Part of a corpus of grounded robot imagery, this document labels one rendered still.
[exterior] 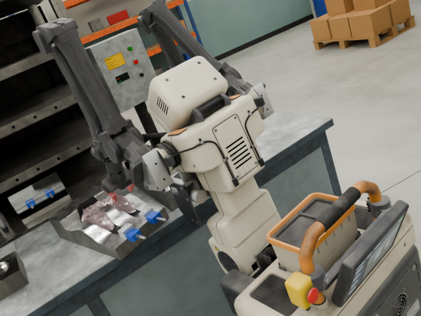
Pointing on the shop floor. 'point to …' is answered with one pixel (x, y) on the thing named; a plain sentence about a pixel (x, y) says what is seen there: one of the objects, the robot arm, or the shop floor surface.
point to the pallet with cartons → (361, 22)
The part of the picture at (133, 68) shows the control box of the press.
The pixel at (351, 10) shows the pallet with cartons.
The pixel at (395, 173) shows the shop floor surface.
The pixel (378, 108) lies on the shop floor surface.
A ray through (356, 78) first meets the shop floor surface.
